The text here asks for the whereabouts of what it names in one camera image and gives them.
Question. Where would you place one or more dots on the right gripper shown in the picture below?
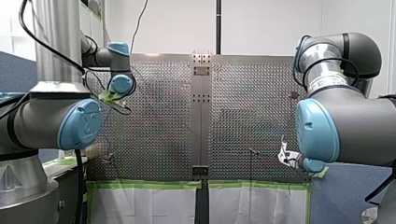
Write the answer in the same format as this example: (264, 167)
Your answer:
(295, 161)

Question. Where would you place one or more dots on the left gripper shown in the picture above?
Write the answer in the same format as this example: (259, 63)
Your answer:
(123, 109)

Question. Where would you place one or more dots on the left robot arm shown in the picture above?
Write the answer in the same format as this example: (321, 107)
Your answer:
(37, 124)

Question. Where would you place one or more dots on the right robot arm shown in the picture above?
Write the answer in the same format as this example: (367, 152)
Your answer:
(358, 124)

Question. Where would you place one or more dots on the black upright pole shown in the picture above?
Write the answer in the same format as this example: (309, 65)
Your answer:
(218, 28)

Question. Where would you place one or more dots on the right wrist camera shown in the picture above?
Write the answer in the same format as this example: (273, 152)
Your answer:
(284, 157)

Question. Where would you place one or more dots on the metal post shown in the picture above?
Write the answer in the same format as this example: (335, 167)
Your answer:
(251, 161)

